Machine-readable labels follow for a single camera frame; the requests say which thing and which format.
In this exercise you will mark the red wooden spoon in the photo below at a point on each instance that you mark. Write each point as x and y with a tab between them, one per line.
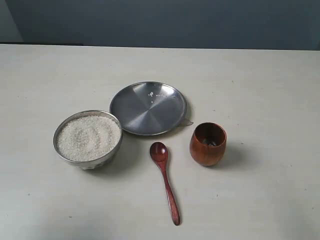
160	155

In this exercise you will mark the steel bowl of rice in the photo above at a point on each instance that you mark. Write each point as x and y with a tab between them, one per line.
88	139

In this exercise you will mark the round steel plate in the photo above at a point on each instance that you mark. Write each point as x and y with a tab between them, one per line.
149	108

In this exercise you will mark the brown wooden cup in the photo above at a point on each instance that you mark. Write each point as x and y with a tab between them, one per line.
208	144

